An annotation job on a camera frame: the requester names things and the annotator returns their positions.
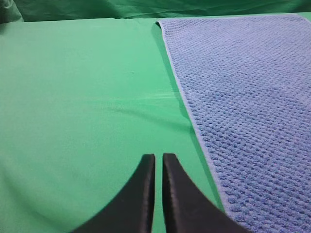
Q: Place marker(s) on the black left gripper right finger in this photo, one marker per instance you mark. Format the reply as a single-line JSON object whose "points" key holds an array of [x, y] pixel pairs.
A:
{"points": [[185, 207]]}

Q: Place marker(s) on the green backdrop cloth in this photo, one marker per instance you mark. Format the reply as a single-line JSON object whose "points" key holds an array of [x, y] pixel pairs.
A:
{"points": [[51, 10]]}

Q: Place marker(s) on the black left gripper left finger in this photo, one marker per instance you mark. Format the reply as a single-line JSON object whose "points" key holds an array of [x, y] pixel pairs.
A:
{"points": [[132, 209]]}

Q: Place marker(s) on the blue waffle-weave towel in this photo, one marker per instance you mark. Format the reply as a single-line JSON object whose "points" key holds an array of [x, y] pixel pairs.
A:
{"points": [[246, 85]]}

